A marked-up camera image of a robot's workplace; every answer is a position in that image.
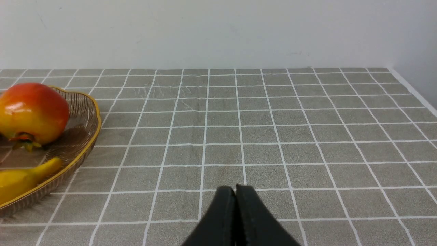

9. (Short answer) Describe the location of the grey checked tablecloth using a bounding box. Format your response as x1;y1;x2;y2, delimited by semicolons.
1;68;437;246

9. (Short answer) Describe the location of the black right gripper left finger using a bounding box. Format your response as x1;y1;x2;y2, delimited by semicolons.
182;186;236;246

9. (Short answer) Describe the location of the yellow banana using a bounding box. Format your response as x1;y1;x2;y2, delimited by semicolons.
0;157;62;204

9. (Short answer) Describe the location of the red yellow mango fruit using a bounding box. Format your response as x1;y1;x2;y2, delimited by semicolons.
0;83;70;152

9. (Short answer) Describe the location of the gold wire fruit basket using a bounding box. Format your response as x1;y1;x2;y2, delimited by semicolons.
1;86;102;218

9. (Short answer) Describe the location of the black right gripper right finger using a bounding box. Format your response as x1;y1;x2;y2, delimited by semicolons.
236;185;300;246

